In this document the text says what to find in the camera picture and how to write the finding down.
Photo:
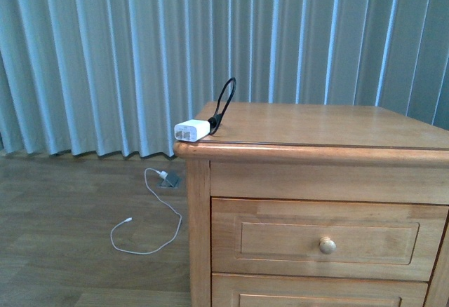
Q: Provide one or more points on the white charger adapter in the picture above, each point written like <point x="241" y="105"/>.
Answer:
<point x="192" y="130"/>

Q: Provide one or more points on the wooden drawer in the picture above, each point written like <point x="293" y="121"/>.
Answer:
<point x="257" y="290"/>
<point x="281" y="237"/>

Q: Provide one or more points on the round wooden drawer knob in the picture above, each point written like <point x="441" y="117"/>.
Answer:
<point x="327" y="245"/>

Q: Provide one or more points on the open metal floor socket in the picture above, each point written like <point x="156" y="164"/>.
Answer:
<point x="172" y="181"/>

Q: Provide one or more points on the white plug in floor socket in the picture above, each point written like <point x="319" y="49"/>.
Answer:
<point x="162" y="174"/>

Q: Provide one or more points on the light wooden nightstand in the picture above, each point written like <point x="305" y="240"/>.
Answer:
<point x="343" y="154"/>

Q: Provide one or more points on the pale green pleated curtain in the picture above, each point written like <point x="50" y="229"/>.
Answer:
<point x="117" y="75"/>

